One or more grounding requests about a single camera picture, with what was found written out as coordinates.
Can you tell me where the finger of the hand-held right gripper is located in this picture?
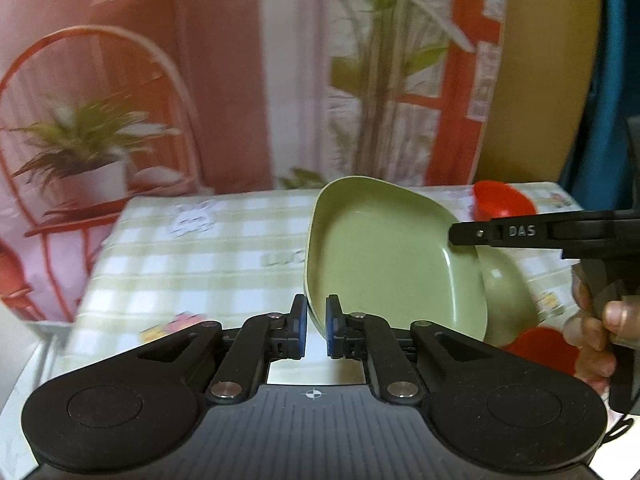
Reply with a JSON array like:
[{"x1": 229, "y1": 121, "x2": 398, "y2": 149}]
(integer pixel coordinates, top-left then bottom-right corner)
[{"x1": 448, "y1": 211, "x2": 567, "y2": 261}]

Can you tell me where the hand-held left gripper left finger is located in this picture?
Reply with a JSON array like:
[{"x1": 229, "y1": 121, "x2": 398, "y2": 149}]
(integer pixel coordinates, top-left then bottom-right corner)
[{"x1": 135, "y1": 294, "x2": 309, "y2": 405}]

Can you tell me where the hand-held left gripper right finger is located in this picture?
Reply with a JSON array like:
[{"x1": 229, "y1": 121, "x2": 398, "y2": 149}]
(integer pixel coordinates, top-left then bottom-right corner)
[{"x1": 325, "y1": 294, "x2": 499, "y2": 405}]

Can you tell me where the green square plate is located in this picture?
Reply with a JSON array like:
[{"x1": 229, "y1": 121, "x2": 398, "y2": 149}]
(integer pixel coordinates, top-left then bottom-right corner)
[
  {"x1": 475, "y1": 247, "x2": 542, "y2": 347},
  {"x1": 303, "y1": 176, "x2": 489, "y2": 343}
]

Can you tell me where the person's right hand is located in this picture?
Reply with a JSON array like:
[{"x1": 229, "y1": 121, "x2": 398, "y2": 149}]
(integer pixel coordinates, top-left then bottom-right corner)
[{"x1": 562, "y1": 264, "x2": 640, "y2": 387}]

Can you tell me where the red bowl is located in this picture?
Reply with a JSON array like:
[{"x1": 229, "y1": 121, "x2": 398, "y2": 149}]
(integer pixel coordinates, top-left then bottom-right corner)
[
  {"x1": 472, "y1": 180, "x2": 539, "y2": 222},
  {"x1": 501, "y1": 327, "x2": 581, "y2": 377}
]

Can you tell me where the checkered tablecloth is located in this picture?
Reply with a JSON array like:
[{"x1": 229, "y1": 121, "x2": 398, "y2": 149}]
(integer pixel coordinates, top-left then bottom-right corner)
[{"x1": 65, "y1": 182, "x2": 586, "y2": 392}]

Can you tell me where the tan board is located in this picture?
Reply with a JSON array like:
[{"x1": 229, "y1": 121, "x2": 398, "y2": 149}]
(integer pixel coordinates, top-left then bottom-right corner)
[{"x1": 477, "y1": 0, "x2": 608, "y2": 187}]

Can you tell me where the teal cloth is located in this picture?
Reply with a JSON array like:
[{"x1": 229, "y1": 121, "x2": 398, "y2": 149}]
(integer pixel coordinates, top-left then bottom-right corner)
[{"x1": 557, "y1": 0, "x2": 640, "y2": 202}]

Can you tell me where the printed plant backdrop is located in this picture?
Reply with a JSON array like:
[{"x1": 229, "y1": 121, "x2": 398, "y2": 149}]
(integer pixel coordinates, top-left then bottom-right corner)
[{"x1": 0, "y1": 0, "x2": 507, "y2": 322}]

